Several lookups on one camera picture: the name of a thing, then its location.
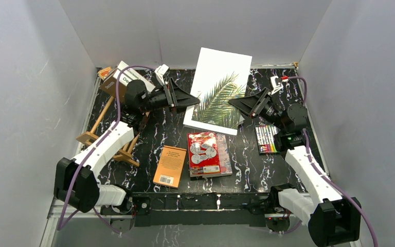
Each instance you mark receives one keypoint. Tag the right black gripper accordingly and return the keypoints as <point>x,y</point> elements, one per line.
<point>251,105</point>

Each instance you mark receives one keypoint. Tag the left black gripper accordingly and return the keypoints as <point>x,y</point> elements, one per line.
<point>172,98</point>

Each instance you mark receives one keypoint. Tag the white palm leaf book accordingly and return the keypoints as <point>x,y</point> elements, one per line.
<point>219,77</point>

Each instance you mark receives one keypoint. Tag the white Afternoon tea book box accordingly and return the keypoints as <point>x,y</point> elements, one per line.
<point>129,75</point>

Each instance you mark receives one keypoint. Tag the brown Decorate Furniture book box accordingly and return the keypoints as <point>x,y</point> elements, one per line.
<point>109,84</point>

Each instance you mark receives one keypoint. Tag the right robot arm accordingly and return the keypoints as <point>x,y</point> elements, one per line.
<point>313,191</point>

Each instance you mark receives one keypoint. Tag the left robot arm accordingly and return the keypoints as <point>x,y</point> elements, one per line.
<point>76,179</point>

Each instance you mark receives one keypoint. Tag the coloured marker pen pack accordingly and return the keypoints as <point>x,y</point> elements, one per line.
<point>265,139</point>

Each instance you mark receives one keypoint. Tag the floral patterned book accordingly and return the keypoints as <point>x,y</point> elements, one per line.
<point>226,168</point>

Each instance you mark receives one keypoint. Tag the red comic treehouse book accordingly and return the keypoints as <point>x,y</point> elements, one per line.
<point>203,155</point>

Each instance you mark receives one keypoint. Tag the orange paperback book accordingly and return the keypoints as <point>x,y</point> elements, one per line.
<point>170,167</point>

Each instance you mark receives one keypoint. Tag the small orange card pack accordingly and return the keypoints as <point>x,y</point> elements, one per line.
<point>104,72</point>

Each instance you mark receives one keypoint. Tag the wooden book rack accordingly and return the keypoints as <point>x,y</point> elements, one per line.
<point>116,143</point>

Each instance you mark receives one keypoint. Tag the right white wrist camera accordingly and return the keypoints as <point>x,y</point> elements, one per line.
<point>277,83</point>

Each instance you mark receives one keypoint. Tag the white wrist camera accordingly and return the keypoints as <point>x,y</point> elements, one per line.
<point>277,83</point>
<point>160,72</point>

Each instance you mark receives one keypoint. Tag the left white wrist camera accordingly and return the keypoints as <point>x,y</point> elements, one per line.
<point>160,72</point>

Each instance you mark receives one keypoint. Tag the aluminium front rail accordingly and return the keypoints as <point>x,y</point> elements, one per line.
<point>158,208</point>

